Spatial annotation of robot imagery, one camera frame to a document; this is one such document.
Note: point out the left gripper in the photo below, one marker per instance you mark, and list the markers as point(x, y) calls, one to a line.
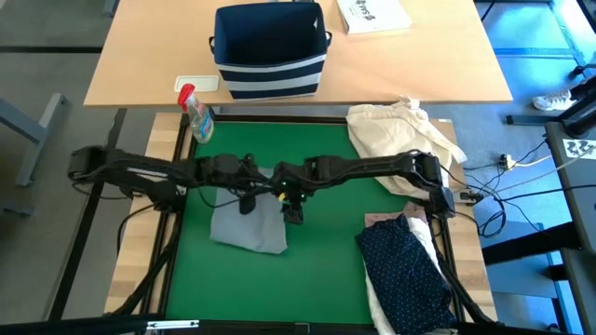
point(228, 170)

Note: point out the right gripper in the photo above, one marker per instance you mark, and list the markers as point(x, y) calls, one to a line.
point(295, 179)

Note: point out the grey garment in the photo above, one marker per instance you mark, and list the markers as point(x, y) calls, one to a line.
point(251, 228)

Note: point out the pink waffle-knit shirt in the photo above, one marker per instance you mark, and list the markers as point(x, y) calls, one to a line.
point(393, 215)

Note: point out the dark navy garment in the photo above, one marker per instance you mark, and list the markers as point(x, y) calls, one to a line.
point(405, 279)

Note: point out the white shirt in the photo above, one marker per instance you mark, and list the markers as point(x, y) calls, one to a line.
point(423, 232)

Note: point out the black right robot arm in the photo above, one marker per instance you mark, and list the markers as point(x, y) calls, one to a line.
point(372, 165)

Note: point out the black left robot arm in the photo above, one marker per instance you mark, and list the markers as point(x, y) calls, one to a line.
point(135, 170)

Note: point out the green table mat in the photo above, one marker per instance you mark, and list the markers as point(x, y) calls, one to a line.
point(302, 279)

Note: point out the clear bottle with red cap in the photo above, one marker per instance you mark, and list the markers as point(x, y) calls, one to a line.
point(199, 118)

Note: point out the cream cloth garment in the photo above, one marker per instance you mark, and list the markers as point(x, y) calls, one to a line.
point(396, 135)

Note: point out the small white square plate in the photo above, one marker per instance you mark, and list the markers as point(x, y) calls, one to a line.
point(195, 84)

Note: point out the navy white striped basket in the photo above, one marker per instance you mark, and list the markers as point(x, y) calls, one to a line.
point(270, 51)

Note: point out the light wooden table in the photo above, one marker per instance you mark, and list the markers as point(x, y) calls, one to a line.
point(419, 70)

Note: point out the white printed flat box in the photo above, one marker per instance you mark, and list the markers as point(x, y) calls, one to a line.
point(372, 16)

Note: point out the grey metal furniture leg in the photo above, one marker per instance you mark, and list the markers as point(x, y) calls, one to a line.
point(42, 139)

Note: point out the yellow white power plug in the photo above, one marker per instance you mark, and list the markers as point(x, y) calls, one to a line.
point(506, 162)

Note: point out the black side desk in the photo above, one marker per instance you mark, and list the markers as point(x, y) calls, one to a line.
point(577, 209)

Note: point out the person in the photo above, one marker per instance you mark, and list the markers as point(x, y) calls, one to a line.
point(554, 100)

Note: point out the white marker tag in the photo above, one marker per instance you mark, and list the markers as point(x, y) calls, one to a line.
point(579, 149)

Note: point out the black aluminium table frame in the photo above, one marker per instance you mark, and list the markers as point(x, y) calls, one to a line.
point(153, 279)

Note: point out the silver metal bracket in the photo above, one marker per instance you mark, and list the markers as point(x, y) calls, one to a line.
point(172, 325)

